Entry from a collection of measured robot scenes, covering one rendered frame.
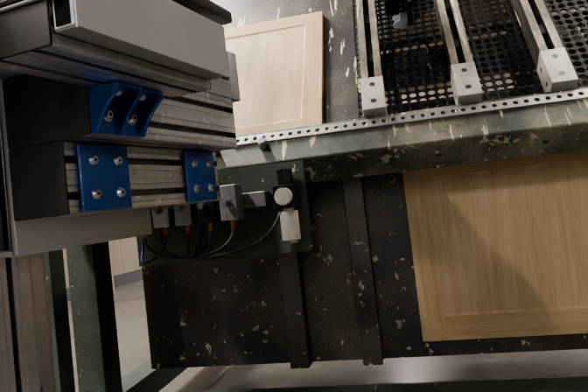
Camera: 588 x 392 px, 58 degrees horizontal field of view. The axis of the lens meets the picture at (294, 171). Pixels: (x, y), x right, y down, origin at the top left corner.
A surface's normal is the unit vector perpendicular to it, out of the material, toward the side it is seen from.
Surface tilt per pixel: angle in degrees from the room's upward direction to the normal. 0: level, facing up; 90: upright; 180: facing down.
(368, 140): 54
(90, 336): 90
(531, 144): 143
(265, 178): 90
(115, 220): 90
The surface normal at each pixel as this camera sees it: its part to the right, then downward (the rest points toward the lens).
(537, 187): -0.21, -0.03
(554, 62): -0.23, -0.61
